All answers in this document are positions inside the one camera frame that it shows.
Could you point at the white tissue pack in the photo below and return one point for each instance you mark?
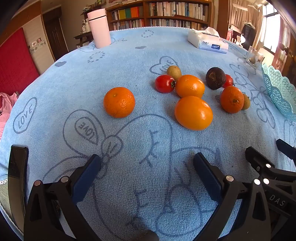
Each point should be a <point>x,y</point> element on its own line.
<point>207,41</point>

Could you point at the yellow-green kiwi fruit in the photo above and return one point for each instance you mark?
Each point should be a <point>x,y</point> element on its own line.
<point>174,71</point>

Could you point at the dark flat slab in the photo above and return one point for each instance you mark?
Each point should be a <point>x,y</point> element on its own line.
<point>18,176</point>

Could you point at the clear glass cup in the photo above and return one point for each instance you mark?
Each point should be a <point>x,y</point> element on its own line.
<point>254,56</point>

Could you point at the dark wooden door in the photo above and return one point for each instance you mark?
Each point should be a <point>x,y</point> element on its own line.
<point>55,37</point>

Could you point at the teal plastic lattice basket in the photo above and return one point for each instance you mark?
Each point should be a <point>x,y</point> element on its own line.
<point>281,89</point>

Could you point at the red tomato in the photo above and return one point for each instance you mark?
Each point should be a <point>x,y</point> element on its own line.
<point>164,83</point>
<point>229,80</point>

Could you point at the pink cloth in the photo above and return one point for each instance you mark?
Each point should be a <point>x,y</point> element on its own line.
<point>5,111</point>

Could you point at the smooth round orange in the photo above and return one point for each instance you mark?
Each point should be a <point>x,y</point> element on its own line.
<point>190,86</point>

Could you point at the red wall mat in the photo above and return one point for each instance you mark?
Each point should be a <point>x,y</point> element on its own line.
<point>16,64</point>

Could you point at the small wooden side table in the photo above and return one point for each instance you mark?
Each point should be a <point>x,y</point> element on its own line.
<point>83,38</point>

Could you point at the wooden bookshelf with books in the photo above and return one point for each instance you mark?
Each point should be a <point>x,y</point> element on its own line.
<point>161,14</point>

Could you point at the large smooth orange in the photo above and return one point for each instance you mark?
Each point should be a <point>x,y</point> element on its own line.
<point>193,113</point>

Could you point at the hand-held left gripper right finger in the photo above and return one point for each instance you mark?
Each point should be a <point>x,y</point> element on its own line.
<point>208,177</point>

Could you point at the rough-skinned mandarin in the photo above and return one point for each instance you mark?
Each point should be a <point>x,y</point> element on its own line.
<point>119,102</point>
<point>232,99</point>

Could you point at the small yellow-green fruit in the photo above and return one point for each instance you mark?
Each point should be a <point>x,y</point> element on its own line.
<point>246,102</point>

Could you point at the light blue printed tablecloth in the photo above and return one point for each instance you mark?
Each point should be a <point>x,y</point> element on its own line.
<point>138,143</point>

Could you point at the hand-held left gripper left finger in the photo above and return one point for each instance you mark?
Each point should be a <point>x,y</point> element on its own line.
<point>86,176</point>

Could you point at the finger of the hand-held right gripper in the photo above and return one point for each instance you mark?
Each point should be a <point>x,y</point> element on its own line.
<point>286,149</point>
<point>256,158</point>

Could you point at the dark brown avocado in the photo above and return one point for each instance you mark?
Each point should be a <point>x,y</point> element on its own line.
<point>215,78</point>

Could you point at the pink tumbler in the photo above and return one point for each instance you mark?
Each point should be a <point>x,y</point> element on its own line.
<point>99,29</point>

